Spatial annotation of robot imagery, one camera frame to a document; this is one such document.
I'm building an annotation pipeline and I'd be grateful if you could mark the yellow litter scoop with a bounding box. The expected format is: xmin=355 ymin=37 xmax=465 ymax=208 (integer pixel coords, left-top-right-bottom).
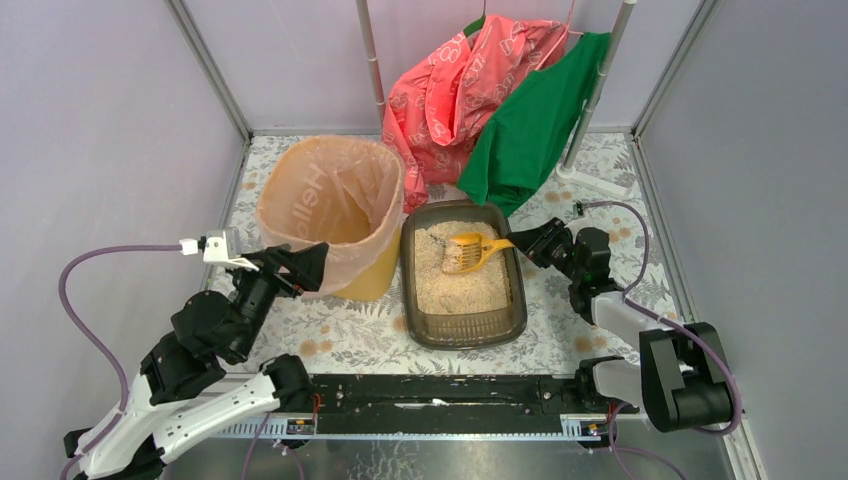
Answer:
xmin=442 ymin=232 xmax=515 ymax=274

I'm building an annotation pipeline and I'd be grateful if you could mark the yellow ribbed trash bin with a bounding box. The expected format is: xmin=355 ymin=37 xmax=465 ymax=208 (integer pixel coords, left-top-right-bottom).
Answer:
xmin=255 ymin=135 xmax=407 ymax=303

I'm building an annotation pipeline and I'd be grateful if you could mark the grey translucent litter box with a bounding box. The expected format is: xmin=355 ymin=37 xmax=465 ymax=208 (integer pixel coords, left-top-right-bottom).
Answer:
xmin=400 ymin=200 xmax=527 ymax=350

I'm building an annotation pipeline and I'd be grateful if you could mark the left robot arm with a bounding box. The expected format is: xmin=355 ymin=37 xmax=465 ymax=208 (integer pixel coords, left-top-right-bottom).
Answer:
xmin=60 ymin=234 xmax=329 ymax=479

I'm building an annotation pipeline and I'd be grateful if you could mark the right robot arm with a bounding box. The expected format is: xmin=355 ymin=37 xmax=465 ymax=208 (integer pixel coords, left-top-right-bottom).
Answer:
xmin=507 ymin=218 xmax=743 ymax=435

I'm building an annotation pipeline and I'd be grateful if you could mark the beige cat litter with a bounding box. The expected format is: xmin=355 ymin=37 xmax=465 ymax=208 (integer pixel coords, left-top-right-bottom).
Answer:
xmin=414 ymin=221 xmax=511 ymax=315

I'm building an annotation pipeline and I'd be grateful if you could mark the floral table mat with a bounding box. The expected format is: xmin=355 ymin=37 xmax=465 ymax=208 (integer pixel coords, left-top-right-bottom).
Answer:
xmin=225 ymin=132 xmax=678 ymax=375

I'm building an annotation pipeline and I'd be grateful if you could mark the white clothes rack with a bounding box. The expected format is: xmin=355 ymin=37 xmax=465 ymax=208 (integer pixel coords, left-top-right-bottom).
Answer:
xmin=355 ymin=0 xmax=637 ymax=201

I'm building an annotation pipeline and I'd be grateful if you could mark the pink plastic bin liner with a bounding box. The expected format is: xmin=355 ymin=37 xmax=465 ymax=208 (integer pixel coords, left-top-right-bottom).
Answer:
xmin=255 ymin=135 xmax=407 ymax=298

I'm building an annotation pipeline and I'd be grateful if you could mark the green t-shirt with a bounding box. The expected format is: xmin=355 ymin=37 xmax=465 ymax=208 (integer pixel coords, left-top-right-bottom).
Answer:
xmin=456 ymin=32 xmax=612 ymax=216

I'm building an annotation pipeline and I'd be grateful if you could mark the pink patterned jacket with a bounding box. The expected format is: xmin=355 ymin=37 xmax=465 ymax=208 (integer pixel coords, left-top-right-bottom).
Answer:
xmin=382 ymin=15 xmax=569 ymax=213

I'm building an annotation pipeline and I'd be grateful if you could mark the white slotted cable duct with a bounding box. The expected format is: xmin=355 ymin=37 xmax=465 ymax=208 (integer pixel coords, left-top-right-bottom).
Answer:
xmin=213 ymin=407 xmax=608 ymax=442

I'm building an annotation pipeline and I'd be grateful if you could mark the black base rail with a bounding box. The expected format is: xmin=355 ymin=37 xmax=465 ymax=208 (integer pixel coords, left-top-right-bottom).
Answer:
xmin=248 ymin=352 xmax=641 ymax=439

